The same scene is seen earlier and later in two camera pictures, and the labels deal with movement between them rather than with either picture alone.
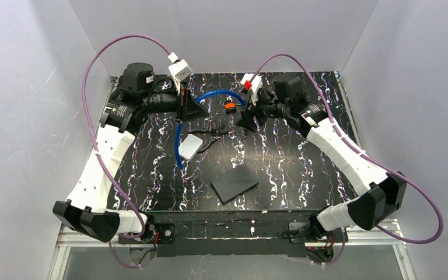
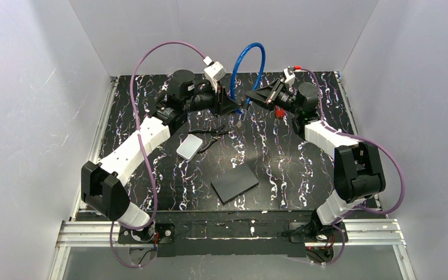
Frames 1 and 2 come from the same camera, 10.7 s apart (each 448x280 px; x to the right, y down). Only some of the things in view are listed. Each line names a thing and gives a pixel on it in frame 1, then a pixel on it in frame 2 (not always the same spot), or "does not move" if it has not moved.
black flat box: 234,184 does not move
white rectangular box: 189,147 does not move
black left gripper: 184,102 to 219,100
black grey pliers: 216,134 does not move
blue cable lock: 197,98 to 247,47
